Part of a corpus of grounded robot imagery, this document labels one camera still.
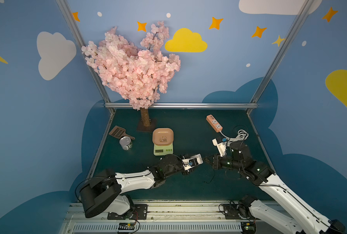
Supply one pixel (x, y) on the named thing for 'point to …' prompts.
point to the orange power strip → (214, 123)
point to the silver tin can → (125, 143)
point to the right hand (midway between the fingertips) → (206, 157)
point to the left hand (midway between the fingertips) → (197, 155)
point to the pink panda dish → (163, 136)
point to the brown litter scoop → (119, 132)
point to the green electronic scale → (163, 150)
